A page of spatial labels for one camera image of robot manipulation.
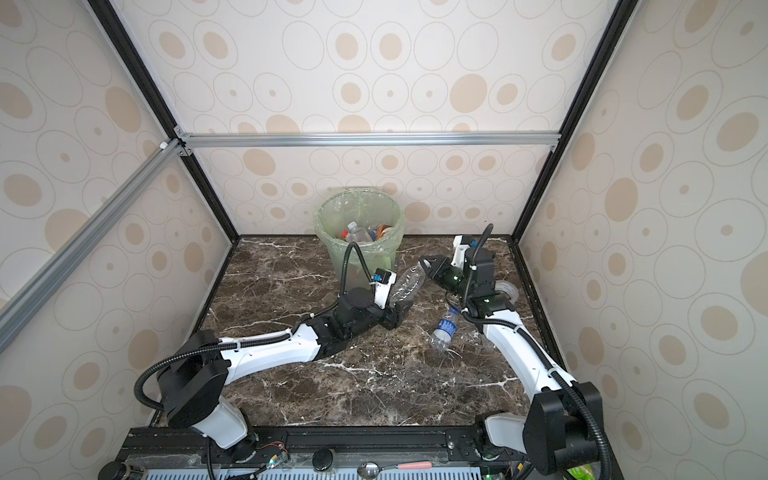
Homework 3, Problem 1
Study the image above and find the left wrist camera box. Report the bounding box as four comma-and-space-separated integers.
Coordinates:
371, 268, 397, 309

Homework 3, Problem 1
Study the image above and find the clear bottle blue cap right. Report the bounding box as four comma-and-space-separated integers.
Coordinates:
431, 306, 460, 350

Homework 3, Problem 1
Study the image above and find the horizontal aluminium frame bar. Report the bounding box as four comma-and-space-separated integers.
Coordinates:
180, 131, 561, 149

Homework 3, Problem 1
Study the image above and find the metal spoon pink handle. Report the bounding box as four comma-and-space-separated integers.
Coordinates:
356, 461, 433, 480

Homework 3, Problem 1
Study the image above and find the brown tea bottle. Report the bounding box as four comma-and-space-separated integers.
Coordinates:
376, 224, 392, 238

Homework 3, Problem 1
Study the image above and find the black round knob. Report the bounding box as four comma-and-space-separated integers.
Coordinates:
311, 448, 334, 473

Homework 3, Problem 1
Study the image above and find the left black corrugated cable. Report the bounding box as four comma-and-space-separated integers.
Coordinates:
133, 241, 376, 412

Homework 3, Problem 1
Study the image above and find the black corrugated cable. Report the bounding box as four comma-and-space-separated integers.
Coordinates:
458, 223, 613, 480
133, 241, 376, 412

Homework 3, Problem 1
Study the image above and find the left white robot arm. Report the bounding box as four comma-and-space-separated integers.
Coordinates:
156, 288, 413, 450

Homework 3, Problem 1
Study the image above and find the green plastic bin liner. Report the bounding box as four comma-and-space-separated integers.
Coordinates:
313, 187, 407, 274

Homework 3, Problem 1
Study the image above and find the left slanted aluminium bar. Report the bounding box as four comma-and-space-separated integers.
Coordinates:
1, 139, 182, 350

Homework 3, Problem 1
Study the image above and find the clear square bottle white cap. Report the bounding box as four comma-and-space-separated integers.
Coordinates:
346, 221, 373, 244

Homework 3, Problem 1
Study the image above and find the clear adhesive tape roll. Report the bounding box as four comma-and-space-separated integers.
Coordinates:
494, 280, 520, 304

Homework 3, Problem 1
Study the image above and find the right black corrugated cable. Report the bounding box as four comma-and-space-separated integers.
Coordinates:
458, 223, 613, 480

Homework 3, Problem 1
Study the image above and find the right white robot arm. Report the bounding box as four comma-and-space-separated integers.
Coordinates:
419, 247, 615, 479

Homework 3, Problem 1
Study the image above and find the crushed clear bottle blue cap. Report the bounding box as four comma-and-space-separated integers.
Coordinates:
388, 263, 426, 305

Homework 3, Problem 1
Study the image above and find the green packet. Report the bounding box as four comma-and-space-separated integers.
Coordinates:
567, 465, 596, 480

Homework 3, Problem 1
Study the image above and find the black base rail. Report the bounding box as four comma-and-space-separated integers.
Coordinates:
115, 425, 542, 479

